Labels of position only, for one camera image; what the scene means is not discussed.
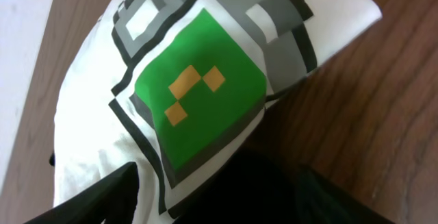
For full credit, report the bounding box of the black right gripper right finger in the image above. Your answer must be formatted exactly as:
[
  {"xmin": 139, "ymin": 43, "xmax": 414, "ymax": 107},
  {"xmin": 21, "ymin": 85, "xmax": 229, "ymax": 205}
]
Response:
[{"xmin": 176, "ymin": 151, "xmax": 388, "ymax": 224}]

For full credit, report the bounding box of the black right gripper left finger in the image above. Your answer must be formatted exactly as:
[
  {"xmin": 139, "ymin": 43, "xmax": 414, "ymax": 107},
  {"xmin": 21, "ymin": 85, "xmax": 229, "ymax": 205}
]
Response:
[{"xmin": 26, "ymin": 162, "xmax": 139, "ymax": 224}]

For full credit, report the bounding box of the white t-shirt pixel print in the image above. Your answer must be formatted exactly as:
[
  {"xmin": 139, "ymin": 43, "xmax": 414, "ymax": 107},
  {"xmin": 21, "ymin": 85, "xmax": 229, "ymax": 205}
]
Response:
[{"xmin": 53, "ymin": 0, "xmax": 382, "ymax": 223}]

